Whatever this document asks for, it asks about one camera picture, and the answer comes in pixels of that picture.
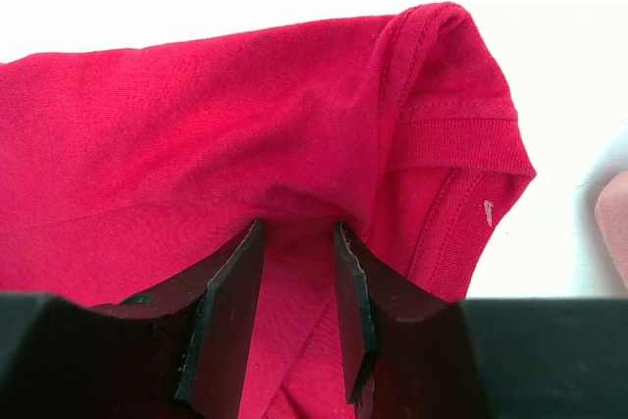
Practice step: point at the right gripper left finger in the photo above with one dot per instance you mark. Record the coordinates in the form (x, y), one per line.
(176, 350)

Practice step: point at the red t shirt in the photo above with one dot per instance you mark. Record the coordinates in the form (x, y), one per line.
(121, 168)

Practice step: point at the salmon t shirt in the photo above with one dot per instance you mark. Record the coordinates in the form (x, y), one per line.
(612, 218)

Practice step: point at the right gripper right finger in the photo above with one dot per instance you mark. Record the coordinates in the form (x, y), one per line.
(409, 354)

